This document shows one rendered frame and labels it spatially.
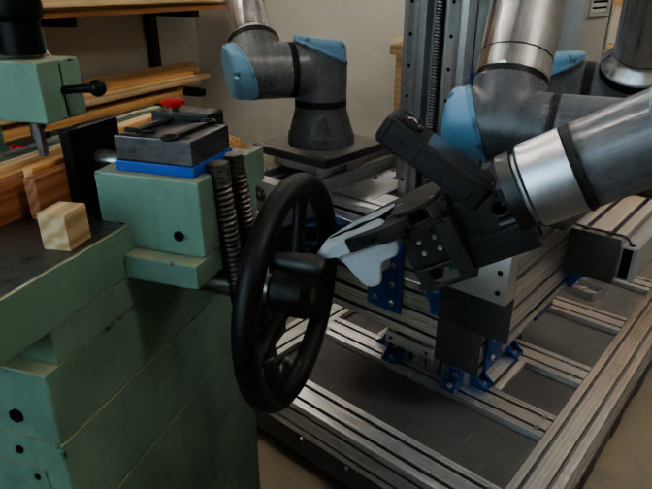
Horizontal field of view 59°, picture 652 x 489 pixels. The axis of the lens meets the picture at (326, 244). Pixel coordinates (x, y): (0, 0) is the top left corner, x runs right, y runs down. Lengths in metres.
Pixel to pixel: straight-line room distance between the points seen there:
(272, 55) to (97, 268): 0.71
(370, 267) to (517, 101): 0.22
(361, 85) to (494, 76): 3.48
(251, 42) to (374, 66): 2.81
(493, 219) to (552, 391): 1.11
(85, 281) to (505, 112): 0.46
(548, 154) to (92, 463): 0.58
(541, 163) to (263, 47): 0.85
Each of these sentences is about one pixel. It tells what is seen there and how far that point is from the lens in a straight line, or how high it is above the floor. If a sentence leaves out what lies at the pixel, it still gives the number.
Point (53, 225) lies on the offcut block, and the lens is 0.64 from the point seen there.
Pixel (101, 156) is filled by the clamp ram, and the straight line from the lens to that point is 0.76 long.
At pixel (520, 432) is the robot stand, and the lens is 1.45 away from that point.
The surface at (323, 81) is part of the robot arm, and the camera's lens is 1.26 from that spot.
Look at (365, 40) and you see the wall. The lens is 4.04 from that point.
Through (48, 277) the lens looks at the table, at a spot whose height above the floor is 0.89.
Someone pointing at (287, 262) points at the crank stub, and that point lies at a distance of 0.57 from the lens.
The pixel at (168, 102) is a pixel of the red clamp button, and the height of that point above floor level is 1.02.
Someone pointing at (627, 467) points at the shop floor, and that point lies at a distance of 1.79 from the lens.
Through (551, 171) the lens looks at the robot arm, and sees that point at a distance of 0.49.
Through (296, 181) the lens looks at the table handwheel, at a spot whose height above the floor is 0.95.
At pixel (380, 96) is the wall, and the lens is 4.04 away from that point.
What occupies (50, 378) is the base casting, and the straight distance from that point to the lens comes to 0.64.
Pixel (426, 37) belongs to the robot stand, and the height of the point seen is 1.05.
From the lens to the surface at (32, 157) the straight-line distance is 0.83.
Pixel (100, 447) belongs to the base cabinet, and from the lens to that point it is 0.75.
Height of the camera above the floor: 1.15
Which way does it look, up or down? 25 degrees down
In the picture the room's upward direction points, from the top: straight up
